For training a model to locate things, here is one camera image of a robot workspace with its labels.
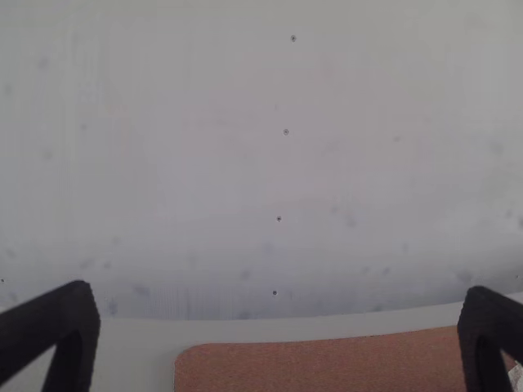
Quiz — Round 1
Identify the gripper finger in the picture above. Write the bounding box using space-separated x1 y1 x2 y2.
456 285 523 392
0 278 102 392

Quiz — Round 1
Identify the pale towel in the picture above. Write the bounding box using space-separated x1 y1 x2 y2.
506 364 523 392

